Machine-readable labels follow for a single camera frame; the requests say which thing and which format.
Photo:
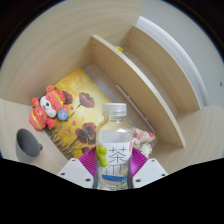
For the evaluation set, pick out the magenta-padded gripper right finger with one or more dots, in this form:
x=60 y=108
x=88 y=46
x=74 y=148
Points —
x=150 y=170

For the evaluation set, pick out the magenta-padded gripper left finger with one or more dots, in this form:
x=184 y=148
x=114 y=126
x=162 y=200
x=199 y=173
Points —
x=76 y=173

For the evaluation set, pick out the clear plastic drink bottle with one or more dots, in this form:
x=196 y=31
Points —
x=114 y=143

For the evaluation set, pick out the pink and white flower bouquet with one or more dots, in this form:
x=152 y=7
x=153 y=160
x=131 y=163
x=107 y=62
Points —
x=144 y=141

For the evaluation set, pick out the grey textured cup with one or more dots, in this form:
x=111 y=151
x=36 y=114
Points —
x=27 y=146

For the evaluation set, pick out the yellow flower painting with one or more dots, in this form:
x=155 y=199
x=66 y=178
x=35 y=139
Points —
x=80 y=113

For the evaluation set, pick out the red plush toy figure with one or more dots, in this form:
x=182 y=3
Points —
x=46 y=108

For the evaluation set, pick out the light wooden shelf unit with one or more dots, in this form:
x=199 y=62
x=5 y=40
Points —
x=140 y=83

